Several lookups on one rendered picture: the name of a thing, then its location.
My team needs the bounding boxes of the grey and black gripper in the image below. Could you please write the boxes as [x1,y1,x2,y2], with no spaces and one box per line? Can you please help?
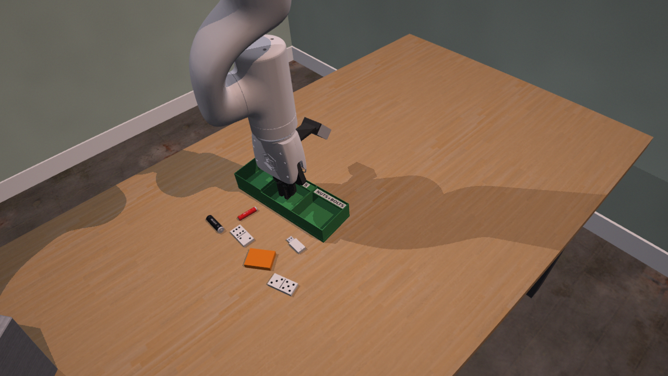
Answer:
[252,129,307,200]

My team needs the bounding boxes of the white domino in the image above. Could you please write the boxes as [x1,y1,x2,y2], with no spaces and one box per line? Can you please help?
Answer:
[230,225,255,247]
[267,273,298,296]

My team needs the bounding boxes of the black aa battery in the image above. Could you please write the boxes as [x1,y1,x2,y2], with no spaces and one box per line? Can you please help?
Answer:
[206,215,224,233]

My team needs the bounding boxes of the red battery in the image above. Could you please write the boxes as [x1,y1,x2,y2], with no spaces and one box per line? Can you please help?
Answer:
[238,207,258,221]

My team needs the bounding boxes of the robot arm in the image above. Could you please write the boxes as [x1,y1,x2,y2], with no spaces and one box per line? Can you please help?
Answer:
[189,0,331,141]

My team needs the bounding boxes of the white usb stick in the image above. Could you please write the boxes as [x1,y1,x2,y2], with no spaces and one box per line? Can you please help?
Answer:
[287,236,306,254]

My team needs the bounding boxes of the green three-compartment tray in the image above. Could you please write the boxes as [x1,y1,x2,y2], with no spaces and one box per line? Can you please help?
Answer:
[234,158,350,243]

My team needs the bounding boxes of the orange flat block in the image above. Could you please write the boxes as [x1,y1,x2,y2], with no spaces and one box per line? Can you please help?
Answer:
[244,248,276,271]

